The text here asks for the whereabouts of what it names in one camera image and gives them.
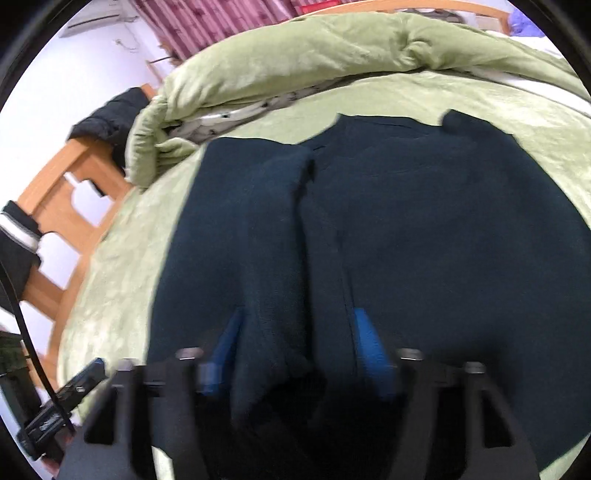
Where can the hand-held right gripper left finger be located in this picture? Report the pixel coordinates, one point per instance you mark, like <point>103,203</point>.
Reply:
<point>226,341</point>

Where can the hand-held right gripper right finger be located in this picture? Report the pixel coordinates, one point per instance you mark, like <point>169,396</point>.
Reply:
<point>369,341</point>

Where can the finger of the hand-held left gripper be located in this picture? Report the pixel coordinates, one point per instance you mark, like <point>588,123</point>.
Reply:
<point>81,383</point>

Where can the black sweater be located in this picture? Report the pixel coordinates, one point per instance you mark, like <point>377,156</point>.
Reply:
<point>415,230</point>

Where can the black white striped garment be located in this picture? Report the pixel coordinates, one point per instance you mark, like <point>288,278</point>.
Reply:
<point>18,240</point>

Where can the black jacket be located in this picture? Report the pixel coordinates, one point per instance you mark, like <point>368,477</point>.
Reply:
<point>111,115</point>

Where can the wooden coat rack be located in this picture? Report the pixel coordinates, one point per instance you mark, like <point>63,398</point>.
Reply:
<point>161,60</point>

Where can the green quilt with floral lining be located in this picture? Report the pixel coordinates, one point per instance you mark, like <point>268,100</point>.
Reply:
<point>300,50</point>

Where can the pink floral curtain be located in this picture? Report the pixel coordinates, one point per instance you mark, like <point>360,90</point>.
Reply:
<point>207,27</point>

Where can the red chair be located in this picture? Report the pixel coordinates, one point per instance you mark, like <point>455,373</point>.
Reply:
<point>316,6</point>

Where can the white air conditioner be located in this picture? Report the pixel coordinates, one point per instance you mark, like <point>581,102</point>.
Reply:
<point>97,23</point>

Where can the purple plush toy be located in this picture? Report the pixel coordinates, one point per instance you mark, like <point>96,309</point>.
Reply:
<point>526,23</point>

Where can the wooden bed frame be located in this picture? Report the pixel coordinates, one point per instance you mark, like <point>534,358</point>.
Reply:
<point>51,184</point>

